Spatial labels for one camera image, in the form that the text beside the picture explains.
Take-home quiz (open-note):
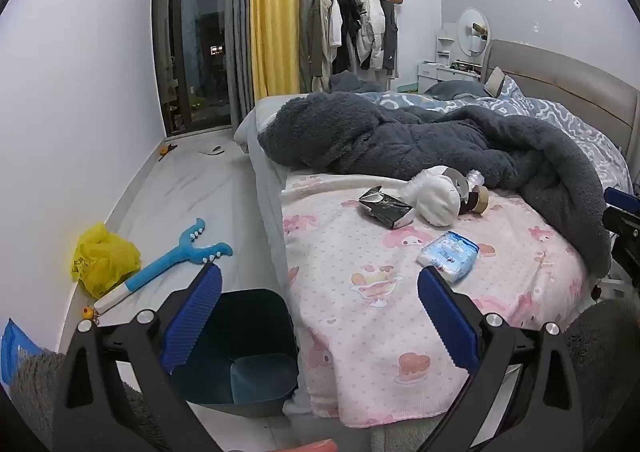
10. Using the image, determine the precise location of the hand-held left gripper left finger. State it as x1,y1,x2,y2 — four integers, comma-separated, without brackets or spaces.
52,262,223,452

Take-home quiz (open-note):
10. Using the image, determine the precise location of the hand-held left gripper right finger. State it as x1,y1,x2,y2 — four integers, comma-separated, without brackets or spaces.
417,266,586,452

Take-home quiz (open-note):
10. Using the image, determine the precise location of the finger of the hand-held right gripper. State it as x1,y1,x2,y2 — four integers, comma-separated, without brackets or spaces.
604,187,640,209

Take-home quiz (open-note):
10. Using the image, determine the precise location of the dark teal plastic bin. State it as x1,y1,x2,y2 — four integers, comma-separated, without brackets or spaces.
172,288,301,407

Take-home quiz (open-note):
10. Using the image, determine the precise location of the blue tissue packet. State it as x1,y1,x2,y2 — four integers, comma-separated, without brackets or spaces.
417,231,480,283

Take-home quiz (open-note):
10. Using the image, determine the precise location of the white plastic bag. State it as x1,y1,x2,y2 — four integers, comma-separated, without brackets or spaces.
400,165,461,227

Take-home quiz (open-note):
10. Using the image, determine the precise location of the brown tape roll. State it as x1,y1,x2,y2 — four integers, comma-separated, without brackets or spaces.
461,185,492,216

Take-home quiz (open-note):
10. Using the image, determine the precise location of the black carton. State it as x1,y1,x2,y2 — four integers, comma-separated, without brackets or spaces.
358,185,415,230

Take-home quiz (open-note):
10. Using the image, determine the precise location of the blue forked plush toy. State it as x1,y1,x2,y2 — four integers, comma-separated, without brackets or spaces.
93,218,234,317

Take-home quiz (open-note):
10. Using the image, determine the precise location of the blue white patterned duvet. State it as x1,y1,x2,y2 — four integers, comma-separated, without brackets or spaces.
360,74,633,193

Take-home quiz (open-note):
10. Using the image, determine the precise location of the pink printed blanket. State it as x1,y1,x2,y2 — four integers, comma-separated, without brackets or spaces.
280,172,591,428

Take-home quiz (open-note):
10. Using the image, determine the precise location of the yellow plastic bag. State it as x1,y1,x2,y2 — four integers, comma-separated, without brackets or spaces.
71,223,142,299

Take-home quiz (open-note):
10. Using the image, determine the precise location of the grey bed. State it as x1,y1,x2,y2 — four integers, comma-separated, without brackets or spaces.
234,39,640,433

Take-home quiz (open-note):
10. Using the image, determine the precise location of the grey shaggy rug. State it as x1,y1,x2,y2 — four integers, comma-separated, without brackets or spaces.
10,349,166,452

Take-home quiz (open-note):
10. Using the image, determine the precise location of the blue pet food bag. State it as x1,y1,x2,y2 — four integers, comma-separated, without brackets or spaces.
0,318,43,385

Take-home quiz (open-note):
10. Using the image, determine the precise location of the dark grey fluffy blanket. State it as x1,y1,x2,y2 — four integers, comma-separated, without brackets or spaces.
257,72,613,278

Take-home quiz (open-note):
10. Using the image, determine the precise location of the grey blue pillow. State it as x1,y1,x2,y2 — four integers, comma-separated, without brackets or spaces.
425,80,488,100

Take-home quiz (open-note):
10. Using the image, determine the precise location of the white bed sheet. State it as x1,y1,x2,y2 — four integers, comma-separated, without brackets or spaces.
234,107,263,155

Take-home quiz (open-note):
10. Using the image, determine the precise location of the round white mirror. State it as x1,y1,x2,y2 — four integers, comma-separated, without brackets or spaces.
452,7,493,68

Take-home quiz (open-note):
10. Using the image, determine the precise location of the white vanity table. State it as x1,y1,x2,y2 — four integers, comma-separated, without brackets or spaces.
416,24,488,93

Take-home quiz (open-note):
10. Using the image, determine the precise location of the dark hanging garment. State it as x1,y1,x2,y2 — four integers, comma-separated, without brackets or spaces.
379,0,402,79

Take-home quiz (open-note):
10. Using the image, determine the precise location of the glass sliding door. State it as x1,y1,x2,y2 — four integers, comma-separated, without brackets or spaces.
151,0,233,137

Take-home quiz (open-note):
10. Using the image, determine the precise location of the white jacket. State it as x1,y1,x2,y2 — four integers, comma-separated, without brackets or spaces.
347,0,387,71

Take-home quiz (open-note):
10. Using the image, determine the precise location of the beige coat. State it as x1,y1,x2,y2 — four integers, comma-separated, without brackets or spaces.
307,0,344,79

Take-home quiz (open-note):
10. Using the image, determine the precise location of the yellow curtain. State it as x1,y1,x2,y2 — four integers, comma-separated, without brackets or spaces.
248,0,301,105

